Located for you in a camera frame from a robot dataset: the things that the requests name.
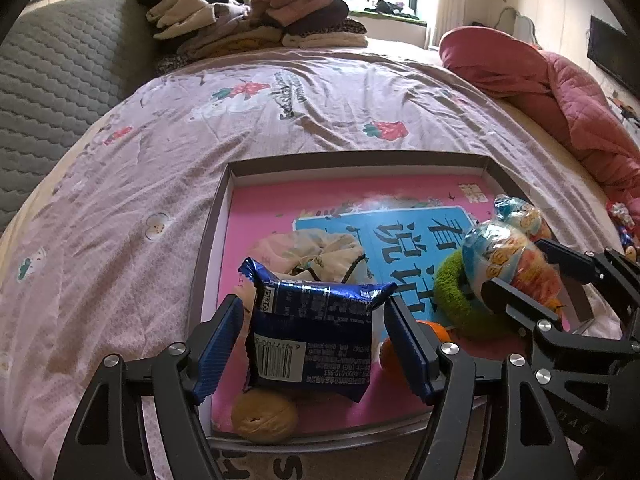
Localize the orange tangerine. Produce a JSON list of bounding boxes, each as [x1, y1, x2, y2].
[[378, 320, 454, 371]]

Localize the green fuzzy ring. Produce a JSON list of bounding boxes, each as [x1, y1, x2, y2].
[[433, 248, 501, 337]]

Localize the toy egg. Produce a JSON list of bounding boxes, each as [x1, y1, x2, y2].
[[461, 220, 563, 312], [494, 194, 552, 242]]

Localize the blue cookie packet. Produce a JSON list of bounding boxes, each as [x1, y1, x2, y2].
[[239, 258, 397, 402]]

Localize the brown walnut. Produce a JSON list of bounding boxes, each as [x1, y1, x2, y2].
[[231, 388, 298, 444]]

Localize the beige drawstring pouch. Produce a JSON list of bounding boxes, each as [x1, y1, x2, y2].
[[248, 229, 374, 284]]

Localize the small clown doll toy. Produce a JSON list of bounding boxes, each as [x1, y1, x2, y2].
[[606, 202, 639, 263]]

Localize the dark cardboard box tray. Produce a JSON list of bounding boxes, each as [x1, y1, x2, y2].
[[186, 149, 597, 453]]

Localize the pink strawberry bed sheet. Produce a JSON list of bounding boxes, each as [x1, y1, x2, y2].
[[1, 40, 618, 479]]

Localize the red quilted blanket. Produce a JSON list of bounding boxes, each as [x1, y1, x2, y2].
[[439, 26, 639, 221]]

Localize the black flat television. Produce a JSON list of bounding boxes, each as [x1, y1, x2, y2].
[[587, 15, 640, 98]]

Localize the grey quilted headboard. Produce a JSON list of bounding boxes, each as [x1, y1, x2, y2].
[[1, 0, 155, 226]]

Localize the pile of folded clothes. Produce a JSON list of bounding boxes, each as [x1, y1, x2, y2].
[[139, 0, 368, 74]]

